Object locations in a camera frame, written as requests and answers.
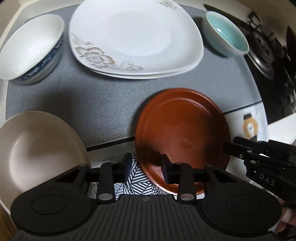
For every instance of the beige bowl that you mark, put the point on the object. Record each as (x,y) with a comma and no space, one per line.
(34,150)

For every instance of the brown round plate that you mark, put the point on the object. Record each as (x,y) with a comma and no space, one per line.
(182,129)

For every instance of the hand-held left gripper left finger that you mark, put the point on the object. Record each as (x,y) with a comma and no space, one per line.
(126,166)

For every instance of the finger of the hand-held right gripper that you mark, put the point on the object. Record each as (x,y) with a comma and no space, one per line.
(242,141)
(233,150)

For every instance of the black glass gas stove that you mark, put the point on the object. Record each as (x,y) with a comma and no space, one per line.
(279,102)

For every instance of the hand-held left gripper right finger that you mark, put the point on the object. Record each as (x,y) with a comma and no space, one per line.
(165,171)

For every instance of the white floral plate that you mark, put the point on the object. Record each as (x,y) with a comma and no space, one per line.
(134,34)
(161,76)

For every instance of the person's right hand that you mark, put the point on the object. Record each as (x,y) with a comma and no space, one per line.
(285,216)

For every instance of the grey printed table mat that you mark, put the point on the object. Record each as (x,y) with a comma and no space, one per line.
(104,106)

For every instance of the white bowl with blue pattern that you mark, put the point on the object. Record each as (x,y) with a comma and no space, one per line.
(30,46)

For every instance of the teal glazed bowl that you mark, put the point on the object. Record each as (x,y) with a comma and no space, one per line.
(225,34)

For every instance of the black stove burner grate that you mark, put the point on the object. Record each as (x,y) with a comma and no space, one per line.
(268,53)

